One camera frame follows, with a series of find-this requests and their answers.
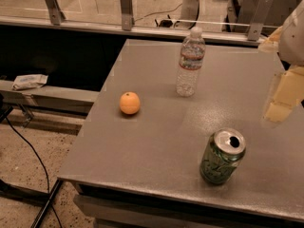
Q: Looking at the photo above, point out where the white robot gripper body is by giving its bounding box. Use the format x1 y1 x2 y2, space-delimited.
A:
278 0 304 67

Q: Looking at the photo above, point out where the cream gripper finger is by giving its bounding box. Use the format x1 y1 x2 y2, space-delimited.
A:
264 67 304 123
258 27 283 52

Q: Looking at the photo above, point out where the clear plastic water bottle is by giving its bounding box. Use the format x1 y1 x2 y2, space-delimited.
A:
176 27 205 97

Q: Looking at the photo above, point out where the green soda can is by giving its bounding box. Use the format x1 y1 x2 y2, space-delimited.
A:
199 127 246 184

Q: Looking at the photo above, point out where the orange fruit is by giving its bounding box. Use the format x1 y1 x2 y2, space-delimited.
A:
120 92 141 115

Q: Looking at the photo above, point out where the grey metal side shelf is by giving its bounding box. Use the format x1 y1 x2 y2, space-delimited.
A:
0 80 98 114

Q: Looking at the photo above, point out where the white wipes packet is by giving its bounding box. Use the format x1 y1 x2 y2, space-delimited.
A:
12 74 48 90

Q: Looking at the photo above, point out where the black table leg bar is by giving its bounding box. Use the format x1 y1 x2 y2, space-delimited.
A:
30 180 63 228

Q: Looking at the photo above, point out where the right metal rail bracket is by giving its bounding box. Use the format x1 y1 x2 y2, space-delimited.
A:
247 0 274 41

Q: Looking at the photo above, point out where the metal rail bracket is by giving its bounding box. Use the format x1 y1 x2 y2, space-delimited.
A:
45 0 66 26
120 0 134 31
247 0 274 41

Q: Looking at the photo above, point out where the middle metal rail bracket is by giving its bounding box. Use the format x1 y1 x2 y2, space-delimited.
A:
120 0 134 31

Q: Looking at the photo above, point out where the left metal rail bracket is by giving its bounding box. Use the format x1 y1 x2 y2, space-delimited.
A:
45 0 66 26

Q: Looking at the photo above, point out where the black floor cable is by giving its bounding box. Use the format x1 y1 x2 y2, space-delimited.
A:
0 116 64 228

